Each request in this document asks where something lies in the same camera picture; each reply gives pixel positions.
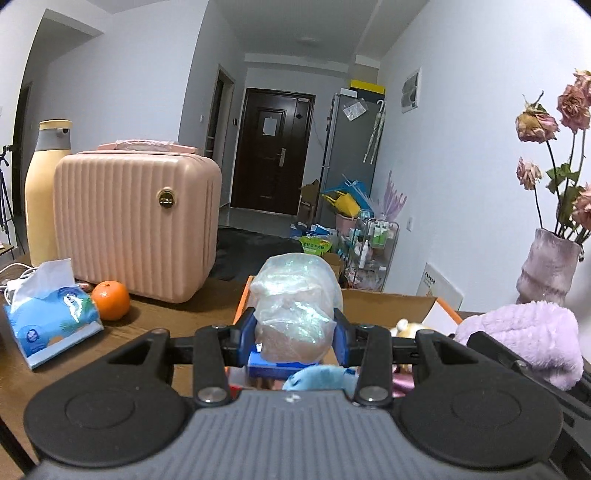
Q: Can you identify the metal wire trolley rack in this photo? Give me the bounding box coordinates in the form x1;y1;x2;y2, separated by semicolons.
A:
342;218;400;292

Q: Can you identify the grey refrigerator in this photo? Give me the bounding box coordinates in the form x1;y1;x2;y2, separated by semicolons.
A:
320;88;384;194

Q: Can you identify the dark wooden entrance door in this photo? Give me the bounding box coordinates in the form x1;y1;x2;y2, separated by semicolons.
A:
230;88;315;215

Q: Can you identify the white wall electrical panel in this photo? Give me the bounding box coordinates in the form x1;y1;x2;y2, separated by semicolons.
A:
401;69;422;113

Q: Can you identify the black fabric bag on floor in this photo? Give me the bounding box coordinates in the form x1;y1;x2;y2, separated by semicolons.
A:
209;226;304;283

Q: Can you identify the black camera tripod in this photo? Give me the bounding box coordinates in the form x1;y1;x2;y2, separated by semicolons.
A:
0;145;24;256

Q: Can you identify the clear plastic bag bundle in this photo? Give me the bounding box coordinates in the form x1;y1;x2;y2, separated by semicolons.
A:
249;253;344;364

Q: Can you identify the blue handkerchief tissue pack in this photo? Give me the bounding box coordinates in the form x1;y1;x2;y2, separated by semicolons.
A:
246;350;312;380

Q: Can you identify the yellow box on refrigerator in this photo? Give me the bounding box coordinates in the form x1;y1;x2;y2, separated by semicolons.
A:
349;79;386;96

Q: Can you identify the orange fruit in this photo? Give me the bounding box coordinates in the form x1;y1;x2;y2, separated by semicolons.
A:
91;280;131;322

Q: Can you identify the pink ribbed suitcase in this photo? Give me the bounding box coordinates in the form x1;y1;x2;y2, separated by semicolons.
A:
53;143;222;303

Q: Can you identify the pink satin cloth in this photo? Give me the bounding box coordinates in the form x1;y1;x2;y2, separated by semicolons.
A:
393;367;415;398

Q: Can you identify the orange cardboard box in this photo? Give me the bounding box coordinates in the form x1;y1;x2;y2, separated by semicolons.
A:
224;275;464;398

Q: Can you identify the white umbrella on refrigerator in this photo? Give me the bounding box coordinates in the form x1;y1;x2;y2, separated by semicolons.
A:
363;100;387;165

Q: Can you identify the dried pink rose bouquet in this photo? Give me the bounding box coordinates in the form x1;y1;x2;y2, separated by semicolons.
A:
515;69;590;245

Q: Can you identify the white leaning board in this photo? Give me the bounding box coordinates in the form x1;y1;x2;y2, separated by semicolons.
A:
416;263;464;310

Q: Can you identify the light blue plush toy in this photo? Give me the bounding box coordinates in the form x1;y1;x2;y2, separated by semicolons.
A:
283;365;358;398

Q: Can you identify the small brown cardboard box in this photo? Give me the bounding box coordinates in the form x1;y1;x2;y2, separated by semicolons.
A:
322;252;344;280

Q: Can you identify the yellow grey large bottle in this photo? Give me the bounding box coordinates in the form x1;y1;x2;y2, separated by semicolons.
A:
25;119;72;267

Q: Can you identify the lavender fluffy towel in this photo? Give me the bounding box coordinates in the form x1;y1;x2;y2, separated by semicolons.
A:
455;301;584;391

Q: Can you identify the pink fuzzy vase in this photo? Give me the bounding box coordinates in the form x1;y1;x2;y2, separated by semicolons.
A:
516;228;584;306

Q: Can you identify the blue soft tissue pack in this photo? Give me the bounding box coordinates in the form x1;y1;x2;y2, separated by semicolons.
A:
1;259;103;370

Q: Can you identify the yellow white plush toy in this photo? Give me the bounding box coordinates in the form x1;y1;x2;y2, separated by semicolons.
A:
390;318;431;339

